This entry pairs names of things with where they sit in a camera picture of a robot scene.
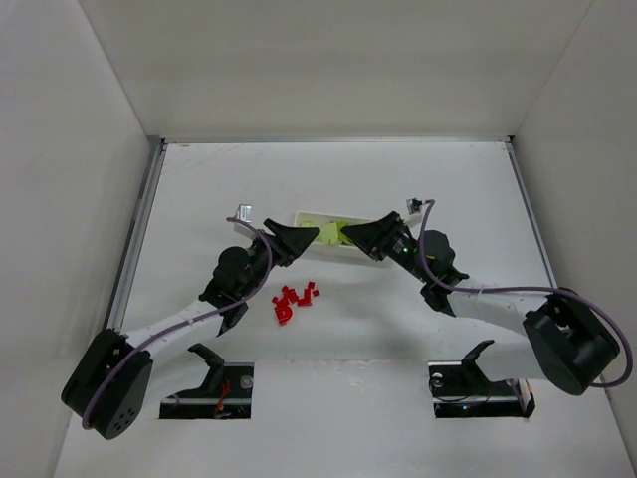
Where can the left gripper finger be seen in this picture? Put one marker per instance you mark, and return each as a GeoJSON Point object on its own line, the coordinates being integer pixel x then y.
{"type": "Point", "coordinates": [290, 235]}
{"type": "Point", "coordinates": [287, 254]}

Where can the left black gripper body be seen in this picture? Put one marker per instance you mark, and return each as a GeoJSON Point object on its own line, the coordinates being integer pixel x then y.
{"type": "Point", "coordinates": [278, 241]}

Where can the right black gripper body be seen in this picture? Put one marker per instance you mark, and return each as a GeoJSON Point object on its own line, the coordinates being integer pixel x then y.
{"type": "Point", "coordinates": [386, 236]}

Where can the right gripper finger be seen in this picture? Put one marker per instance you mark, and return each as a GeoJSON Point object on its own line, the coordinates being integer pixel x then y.
{"type": "Point", "coordinates": [387, 222]}
{"type": "Point", "coordinates": [370, 238]}

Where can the white three-compartment tray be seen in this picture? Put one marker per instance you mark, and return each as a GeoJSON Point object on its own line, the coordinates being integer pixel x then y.
{"type": "Point", "coordinates": [342, 254]}

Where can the lime green long lego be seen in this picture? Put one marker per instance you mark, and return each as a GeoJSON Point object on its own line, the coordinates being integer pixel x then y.
{"type": "Point", "coordinates": [331, 234]}

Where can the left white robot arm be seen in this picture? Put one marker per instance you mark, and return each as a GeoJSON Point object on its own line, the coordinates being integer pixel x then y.
{"type": "Point", "coordinates": [120, 372]}

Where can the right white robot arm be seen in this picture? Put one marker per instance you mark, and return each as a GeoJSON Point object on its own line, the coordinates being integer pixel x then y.
{"type": "Point", "coordinates": [566, 343]}

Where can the red lego pile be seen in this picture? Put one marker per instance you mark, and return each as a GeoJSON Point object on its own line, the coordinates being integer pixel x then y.
{"type": "Point", "coordinates": [290, 298]}

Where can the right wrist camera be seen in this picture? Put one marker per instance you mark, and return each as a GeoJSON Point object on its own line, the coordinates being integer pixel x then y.
{"type": "Point", "coordinates": [414, 206]}

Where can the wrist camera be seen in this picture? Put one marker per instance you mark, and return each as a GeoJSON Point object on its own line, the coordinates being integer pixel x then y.
{"type": "Point", "coordinates": [414, 206]}
{"type": "Point", "coordinates": [244, 212]}

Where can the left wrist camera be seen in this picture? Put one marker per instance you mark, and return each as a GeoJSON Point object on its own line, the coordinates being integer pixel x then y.
{"type": "Point", "coordinates": [244, 212]}

